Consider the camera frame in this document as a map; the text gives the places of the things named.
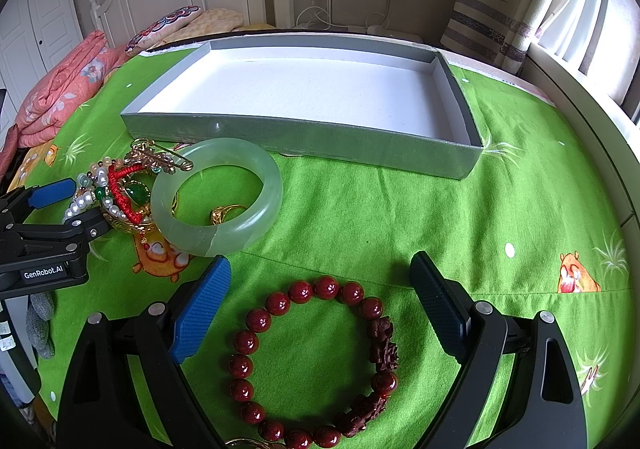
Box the pale green jade bangle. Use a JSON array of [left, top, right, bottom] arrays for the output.
[[151, 138, 283, 257]]

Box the gold ring green stone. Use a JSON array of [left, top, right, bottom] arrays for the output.
[[208, 204, 246, 225]]

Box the dark red bead bracelet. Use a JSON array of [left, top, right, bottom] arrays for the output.
[[228, 275, 400, 449]]

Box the large gold bangle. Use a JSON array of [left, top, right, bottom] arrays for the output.
[[101, 208, 157, 235]]

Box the gold brooch pin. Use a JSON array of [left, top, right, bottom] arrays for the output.
[[124, 138, 194, 175]]

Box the pink folded quilt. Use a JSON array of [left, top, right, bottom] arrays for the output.
[[15, 31, 129, 148]]

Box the white wardrobe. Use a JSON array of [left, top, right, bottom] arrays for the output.
[[0, 0, 82, 132]]

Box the green cartoon bed sheet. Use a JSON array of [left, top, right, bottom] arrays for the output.
[[27, 51, 636, 448]]

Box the patterned embroidered pillow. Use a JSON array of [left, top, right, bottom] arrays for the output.
[[125, 6, 203, 57]]

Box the yellow beige pillow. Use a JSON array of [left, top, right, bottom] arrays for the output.
[[150, 8, 244, 49]]

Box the grey shallow cardboard tray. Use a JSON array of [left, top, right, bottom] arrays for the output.
[[122, 32, 484, 179]]

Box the white charging cable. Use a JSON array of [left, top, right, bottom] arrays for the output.
[[294, 0, 396, 33]]

